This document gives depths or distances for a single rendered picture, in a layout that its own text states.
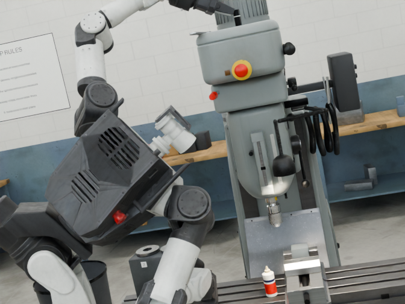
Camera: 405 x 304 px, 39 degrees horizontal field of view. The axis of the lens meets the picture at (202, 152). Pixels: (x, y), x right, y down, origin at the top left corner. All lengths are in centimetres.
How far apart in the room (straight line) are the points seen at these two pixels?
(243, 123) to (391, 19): 448
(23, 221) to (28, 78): 523
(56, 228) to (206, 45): 69
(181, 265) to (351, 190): 443
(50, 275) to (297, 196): 117
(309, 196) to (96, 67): 109
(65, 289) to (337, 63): 123
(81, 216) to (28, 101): 534
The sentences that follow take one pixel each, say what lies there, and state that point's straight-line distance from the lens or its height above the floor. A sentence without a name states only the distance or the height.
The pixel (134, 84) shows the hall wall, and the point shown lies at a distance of 640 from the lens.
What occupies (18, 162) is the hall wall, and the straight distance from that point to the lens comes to 700.
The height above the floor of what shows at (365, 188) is 25.
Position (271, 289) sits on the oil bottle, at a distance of 209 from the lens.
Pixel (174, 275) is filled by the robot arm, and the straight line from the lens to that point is 152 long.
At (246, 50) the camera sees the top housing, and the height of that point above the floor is 181.
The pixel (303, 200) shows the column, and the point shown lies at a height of 116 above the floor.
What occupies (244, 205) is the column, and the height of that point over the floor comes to 118.
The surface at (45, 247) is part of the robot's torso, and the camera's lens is 166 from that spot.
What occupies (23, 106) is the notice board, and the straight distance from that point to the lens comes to 687.
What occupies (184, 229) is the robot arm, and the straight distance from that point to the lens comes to 154.
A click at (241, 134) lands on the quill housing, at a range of 192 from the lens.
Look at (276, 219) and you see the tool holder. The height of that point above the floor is 122.
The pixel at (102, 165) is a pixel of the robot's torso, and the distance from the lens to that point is 150.
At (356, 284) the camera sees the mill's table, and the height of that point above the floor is 95.
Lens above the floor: 184
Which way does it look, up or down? 10 degrees down
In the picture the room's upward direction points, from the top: 12 degrees counter-clockwise
